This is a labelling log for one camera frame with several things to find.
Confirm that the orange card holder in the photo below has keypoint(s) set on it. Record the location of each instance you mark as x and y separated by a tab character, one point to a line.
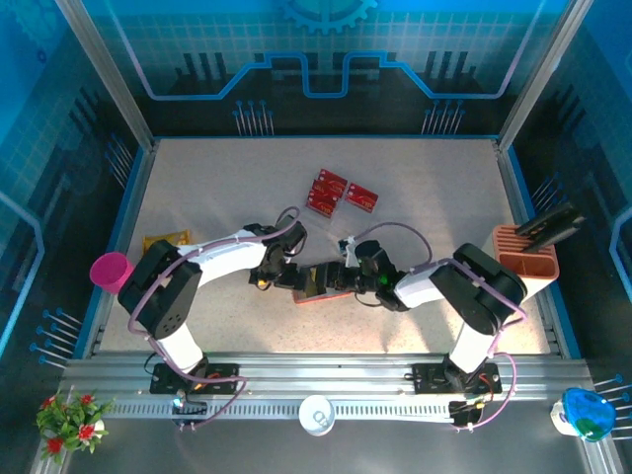
326	297

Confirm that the clear acrylic card stand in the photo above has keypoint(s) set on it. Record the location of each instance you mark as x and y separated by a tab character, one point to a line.
351	216

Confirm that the blue green globe ornament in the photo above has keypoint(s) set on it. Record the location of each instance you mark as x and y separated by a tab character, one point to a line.
587	410

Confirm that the orange white knife block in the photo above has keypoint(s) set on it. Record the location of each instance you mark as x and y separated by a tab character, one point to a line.
523	261

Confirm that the aluminium frame post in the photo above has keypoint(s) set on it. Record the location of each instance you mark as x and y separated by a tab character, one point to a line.
109	74
540	74

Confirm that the yellow snack packet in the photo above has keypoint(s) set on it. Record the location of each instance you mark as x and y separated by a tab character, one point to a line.
153	244

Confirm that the artificial plant red flowers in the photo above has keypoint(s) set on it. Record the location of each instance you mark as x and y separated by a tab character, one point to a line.
69	419

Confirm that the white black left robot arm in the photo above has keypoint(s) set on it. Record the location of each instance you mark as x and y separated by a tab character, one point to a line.
222	257

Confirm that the red VIP card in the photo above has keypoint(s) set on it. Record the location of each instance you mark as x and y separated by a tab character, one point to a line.
359	202
323	199
363	190
333	176
328	188
321	210

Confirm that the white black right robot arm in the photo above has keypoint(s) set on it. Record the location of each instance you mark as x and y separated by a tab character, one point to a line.
419	289

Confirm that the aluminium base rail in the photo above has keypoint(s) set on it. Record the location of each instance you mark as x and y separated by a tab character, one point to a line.
321	370

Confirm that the pink plastic goblet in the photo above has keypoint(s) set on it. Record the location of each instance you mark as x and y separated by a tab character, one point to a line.
111	271

